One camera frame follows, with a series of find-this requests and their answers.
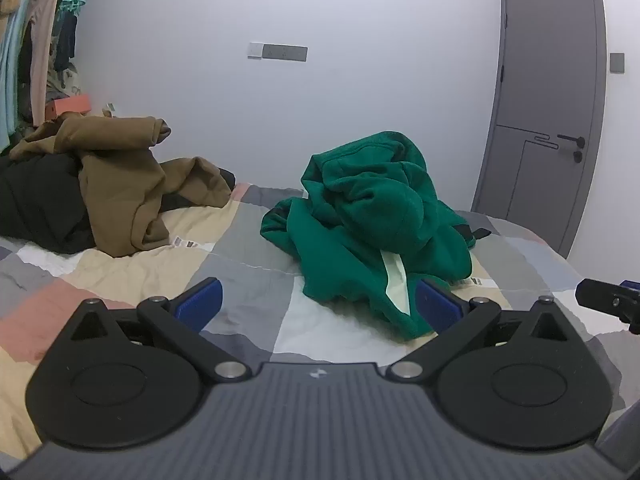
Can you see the orange box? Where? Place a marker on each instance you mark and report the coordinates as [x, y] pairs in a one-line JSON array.
[[70, 106]]

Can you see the black door lock knob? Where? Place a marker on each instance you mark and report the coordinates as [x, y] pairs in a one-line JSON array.
[[578, 156]]

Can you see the grey wall switch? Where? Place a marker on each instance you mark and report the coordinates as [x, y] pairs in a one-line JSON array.
[[617, 63]]

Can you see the black clothing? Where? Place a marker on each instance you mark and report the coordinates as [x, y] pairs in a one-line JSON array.
[[35, 200]]

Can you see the green hoodie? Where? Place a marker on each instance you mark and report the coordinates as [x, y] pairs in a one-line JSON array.
[[370, 200]]

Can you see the grey door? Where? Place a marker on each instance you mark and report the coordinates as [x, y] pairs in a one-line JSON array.
[[545, 60]]

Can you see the brown hoodie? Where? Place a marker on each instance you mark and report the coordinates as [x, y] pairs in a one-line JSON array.
[[120, 180]]

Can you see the row of hanging clothes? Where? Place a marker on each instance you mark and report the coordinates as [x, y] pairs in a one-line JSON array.
[[35, 35]]

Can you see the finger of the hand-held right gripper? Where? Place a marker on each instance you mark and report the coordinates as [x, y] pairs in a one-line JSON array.
[[607, 300]]

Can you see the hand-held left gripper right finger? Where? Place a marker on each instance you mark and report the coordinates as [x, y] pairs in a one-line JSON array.
[[437, 307]]

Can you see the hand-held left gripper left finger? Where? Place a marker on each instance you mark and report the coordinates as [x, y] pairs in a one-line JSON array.
[[200, 305]]

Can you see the white wall switch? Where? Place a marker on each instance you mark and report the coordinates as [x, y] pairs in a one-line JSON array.
[[255, 49]]

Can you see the grey wall outlet panel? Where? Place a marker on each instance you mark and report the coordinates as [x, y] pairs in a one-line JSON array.
[[285, 53]]

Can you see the patchwork bedspread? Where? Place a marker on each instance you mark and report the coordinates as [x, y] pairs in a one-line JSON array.
[[240, 240]]

